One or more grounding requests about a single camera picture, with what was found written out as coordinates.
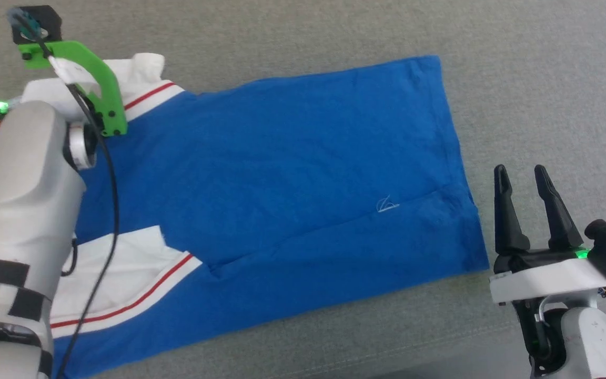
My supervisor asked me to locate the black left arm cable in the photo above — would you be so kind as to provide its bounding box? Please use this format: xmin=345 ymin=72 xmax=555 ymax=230
xmin=19 ymin=21 xmax=120 ymax=379

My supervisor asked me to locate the blue and white shirt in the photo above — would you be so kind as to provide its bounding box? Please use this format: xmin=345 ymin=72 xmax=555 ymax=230
xmin=19 ymin=53 xmax=490 ymax=379

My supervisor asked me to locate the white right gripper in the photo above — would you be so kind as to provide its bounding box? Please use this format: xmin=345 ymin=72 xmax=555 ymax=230
xmin=490 ymin=165 xmax=606 ymax=305

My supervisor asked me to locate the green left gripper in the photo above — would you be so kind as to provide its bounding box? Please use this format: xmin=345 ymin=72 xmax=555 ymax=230
xmin=18 ymin=41 xmax=127 ymax=136

